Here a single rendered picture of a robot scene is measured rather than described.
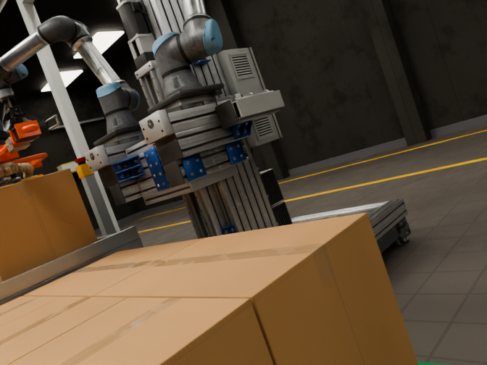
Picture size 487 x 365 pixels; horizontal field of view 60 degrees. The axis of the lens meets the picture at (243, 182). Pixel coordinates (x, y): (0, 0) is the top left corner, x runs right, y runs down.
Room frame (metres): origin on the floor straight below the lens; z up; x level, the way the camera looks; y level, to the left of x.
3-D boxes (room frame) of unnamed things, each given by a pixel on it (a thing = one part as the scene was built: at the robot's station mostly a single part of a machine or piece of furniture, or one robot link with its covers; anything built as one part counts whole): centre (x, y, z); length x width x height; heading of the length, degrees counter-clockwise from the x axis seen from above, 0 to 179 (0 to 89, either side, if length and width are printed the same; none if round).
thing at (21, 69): (2.25, 0.93, 1.54); 0.11 x 0.11 x 0.08; 77
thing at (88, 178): (2.47, 0.83, 0.50); 0.07 x 0.07 x 1.00; 44
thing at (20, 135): (1.50, 0.65, 1.08); 0.08 x 0.07 x 0.05; 42
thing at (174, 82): (1.67, 0.10, 1.09); 0.15 x 0.15 x 0.10
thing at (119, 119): (2.02, 0.45, 1.09); 0.15 x 0.15 x 0.10
